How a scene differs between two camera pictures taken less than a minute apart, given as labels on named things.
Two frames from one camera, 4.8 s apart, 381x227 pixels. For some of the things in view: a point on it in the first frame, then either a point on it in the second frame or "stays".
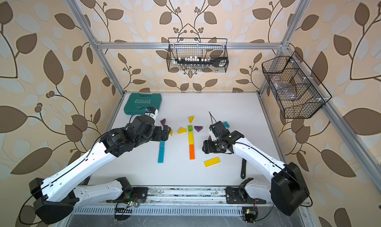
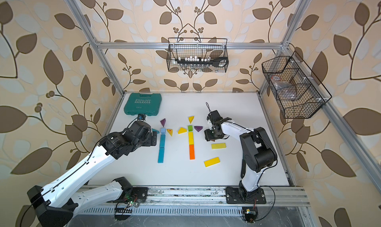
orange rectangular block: (191, 150) stays
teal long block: (161, 145) stays
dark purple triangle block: (198, 128) stays
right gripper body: (214, 146) → (211, 134)
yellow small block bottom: (191, 119) stays
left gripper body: (158, 135) → (150, 141)
